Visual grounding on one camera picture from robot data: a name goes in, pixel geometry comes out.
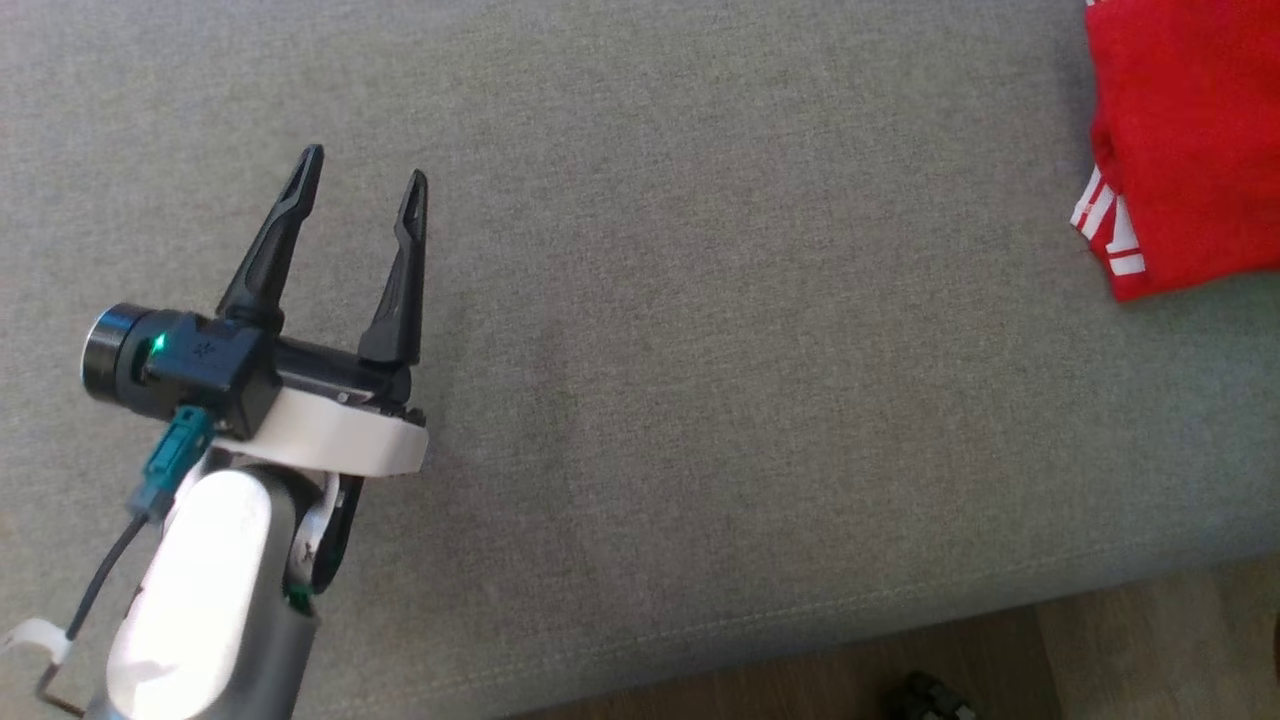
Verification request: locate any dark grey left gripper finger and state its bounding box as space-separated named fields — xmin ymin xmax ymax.
xmin=216 ymin=144 xmax=326 ymax=332
xmin=357 ymin=169 xmax=430 ymax=367

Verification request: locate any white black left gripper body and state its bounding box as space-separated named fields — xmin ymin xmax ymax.
xmin=214 ymin=339 xmax=432 ymax=477

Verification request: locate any red basketball jersey white trim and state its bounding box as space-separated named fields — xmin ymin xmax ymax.
xmin=1069 ymin=0 xmax=1280 ymax=304

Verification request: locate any grey sofa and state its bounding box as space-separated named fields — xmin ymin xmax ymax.
xmin=0 ymin=0 xmax=1280 ymax=720

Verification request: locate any white cable clip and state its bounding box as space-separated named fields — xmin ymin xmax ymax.
xmin=0 ymin=617 xmax=74 ymax=667

